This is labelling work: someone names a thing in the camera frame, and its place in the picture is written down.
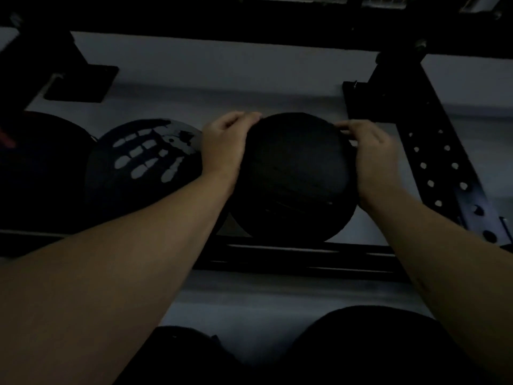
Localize black perforated rack upright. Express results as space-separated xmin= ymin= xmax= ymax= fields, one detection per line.
xmin=342 ymin=39 xmax=513 ymax=254

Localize plain black medicine ball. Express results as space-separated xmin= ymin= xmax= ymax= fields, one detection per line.
xmin=230 ymin=112 xmax=360 ymax=243

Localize black rack crossbeam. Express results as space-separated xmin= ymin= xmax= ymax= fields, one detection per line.
xmin=0 ymin=0 xmax=513 ymax=60

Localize person's left forearm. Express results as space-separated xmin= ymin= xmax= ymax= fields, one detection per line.
xmin=0 ymin=172 xmax=238 ymax=385

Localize person's right hand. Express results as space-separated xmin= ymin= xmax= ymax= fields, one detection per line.
xmin=335 ymin=119 xmax=402 ymax=213

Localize black rack post with foot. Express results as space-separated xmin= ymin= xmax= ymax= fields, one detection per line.
xmin=0 ymin=18 xmax=120 ymax=117

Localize person's right leg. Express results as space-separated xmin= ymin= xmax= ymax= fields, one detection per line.
xmin=277 ymin=305 xmax=499 ymax=385

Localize person's left hand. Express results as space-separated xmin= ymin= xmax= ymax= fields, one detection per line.
xmin=200 ymin=111 xmax=263 ymax=191

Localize black ball with handprint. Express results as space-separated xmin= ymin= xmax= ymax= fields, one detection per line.
xmin=84 ymin=118 xmax=204 ymax=223

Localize person's left leg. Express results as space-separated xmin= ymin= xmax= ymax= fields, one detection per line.
xmin=114 ymin=325 xmax=251 ymax=385

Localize black rack floor rails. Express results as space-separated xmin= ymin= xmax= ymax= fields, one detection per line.
xmin=0 ymin=229 xmax=410 ymax=283

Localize large black ball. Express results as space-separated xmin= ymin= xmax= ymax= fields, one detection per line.
xmin=0 ymin=111 xmax=98 ymax=234

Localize person's right forearm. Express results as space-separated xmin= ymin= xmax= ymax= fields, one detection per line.
xmin=360 ymin=187 xmax=513 ymax=385

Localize person's leg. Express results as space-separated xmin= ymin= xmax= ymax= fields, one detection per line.
xmin=277 ymin=305 xmax=499 ymax=385
xmin=114 ymin=325 xmax=251 ymax=385

